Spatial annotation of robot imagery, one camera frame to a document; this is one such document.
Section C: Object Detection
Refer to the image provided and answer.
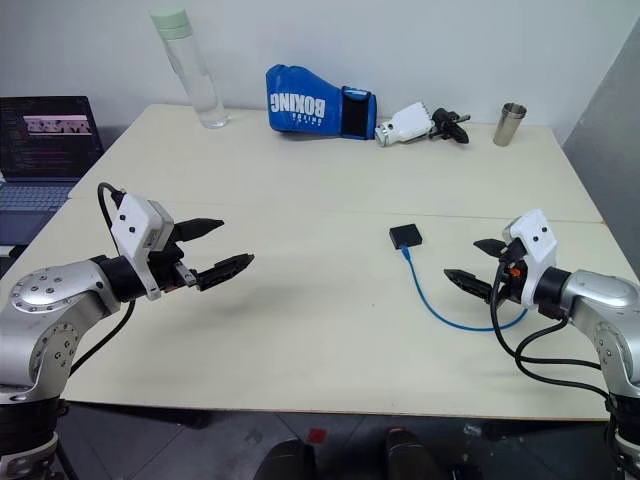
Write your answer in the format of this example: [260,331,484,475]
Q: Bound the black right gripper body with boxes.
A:
[491,238,527,305]

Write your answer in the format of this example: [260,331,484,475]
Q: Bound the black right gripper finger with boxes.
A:
[472,238,512,262]
[443,268,495,304]

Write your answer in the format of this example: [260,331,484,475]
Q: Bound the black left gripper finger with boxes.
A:
[195,252,256,293]
[175,217,226,245]

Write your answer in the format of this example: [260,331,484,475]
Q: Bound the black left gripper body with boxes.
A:
[147,224,201,296]

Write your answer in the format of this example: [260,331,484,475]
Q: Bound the small black box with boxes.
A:
[388,223,425,250]

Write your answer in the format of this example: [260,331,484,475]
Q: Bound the steel cup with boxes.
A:
[492,101,529,148]

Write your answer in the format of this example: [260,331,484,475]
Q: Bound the clear bottle with green cap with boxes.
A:
[149,6,231,130]

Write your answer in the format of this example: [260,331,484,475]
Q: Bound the white spare gripper black fingers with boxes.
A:
[374,101,473,149]

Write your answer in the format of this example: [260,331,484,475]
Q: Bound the blue boxing glove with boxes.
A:
[264,63,379,142]

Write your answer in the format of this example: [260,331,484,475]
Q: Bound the dark laptop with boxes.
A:
[0,95,107,247]

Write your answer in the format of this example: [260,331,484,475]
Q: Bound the dark rounded shape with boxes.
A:
[385,426,442,480]
[254,438,318,480]

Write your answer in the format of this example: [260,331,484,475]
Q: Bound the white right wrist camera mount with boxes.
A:
[501,208,559,307]

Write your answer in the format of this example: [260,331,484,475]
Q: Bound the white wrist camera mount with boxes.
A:
[501,208,559,307]
[109,193,177,302]

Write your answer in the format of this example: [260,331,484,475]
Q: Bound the blue cable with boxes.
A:
[400,245,529,334]

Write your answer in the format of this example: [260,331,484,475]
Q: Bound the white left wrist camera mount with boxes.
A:
[109,193,177,302]

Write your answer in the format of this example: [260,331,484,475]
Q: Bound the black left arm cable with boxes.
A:
[68,181,138,378]

